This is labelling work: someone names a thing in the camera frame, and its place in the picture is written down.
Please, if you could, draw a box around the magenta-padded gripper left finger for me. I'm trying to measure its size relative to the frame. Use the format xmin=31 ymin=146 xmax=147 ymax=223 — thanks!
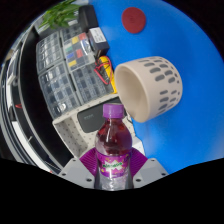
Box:
xmin=59 ymin=147 xmax=100 ymax=190

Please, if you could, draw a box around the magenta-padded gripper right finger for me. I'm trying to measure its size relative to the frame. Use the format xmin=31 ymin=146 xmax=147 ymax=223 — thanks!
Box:
xmin=127 ymin=147 xmax=169 ymax=190

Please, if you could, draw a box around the clear purple-capped drink bottle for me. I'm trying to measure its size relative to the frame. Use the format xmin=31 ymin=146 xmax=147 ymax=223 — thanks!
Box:
xmin=94 ymin=102 xmax=133 ymax=192

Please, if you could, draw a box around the black rectangular case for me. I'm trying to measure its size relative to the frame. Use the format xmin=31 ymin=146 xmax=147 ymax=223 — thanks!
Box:
xmin=77 ymin=105 xmax=129 ymax=134

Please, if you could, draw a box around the dark grey shelf unit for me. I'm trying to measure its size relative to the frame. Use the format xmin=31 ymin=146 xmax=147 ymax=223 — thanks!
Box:
xmin=0 ymin=26 xmax=73 ymax=174

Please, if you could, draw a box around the beige mug with grey dashes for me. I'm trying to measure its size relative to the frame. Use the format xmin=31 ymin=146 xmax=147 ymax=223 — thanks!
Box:
xmin=113 ymin=55 xmax=184 ymax=124

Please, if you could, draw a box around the yellow multimeter with red leads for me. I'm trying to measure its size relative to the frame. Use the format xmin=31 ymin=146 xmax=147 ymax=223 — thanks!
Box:
xmin=94 ymin=55 xmax=118 ymax=94

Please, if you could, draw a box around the clear organizer with coloured parts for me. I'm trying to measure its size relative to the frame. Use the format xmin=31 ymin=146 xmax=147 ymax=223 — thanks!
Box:
xmin=62 ymin=32 xmax=96 ymax=71

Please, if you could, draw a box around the small black box white label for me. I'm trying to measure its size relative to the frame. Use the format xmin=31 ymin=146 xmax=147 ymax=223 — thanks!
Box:
xmin=87 ymin=26 xmax=110 ymax=58

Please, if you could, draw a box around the flat round red coaster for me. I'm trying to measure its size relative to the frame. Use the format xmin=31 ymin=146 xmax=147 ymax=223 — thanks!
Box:
xmin=121 ymin=6 xmax=147 ymax=34

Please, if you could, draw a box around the flat black box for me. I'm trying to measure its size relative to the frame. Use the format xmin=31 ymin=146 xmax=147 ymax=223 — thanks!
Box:
xmin=77 ymin=4 xmax=99 ymax=33

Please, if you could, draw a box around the green leafy potted plant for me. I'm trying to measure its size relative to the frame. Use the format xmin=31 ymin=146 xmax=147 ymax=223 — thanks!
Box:
xmin=38 ymin=0 xmax=81 ymax=30

